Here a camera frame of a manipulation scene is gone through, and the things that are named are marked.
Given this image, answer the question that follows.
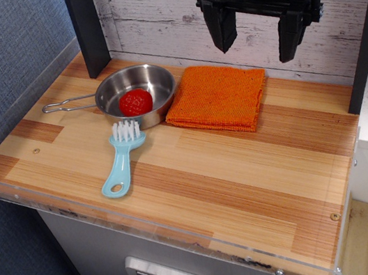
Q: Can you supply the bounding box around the clear acrylic table guard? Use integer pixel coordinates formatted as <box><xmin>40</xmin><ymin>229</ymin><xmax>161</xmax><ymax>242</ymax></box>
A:
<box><xmin>0</xmin><ymin>0</ymin><xmax>368</xmax><ymax>275</ymax></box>

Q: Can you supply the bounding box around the dark left vertical post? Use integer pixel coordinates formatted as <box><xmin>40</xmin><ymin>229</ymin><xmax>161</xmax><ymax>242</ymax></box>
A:
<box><xmin>64</xmin><ymin>0</ymin><xmax>111</xmax><ymax>79</ymax></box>

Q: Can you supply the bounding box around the grey toy fridge cabinet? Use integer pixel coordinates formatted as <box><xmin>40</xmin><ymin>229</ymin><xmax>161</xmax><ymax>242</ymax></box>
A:
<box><xmin>36</xmin><ymin>165</ymin><xmax>321</xmax><ymax>275</ymax></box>

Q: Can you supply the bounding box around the red toy strawberry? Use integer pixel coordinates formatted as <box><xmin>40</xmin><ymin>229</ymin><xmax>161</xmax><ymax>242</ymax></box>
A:
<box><xmin>118</xmin><ymin>88</ymin><xmax>153</xmax><ymax>117</ymax></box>

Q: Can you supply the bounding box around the small steel pan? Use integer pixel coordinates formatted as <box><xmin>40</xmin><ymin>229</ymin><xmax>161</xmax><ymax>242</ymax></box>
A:
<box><xmin>43</xmin><ymin>64</ymin><xmax>176</xmax><ymax>129</ymax></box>

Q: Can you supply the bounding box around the light blue dish brush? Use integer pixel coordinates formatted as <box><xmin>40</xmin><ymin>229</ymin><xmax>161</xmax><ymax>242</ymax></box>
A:
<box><xmin>102</xmin><ymin>120</ymin><xmax>146</xmax><ymax>198</ymax></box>

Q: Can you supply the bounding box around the orange folded cloth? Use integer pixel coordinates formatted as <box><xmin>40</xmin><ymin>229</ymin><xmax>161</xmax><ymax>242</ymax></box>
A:
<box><xmin>165</xmin><ymin>66</ymin><xmax>266</xmax><ymax>132</ymax></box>

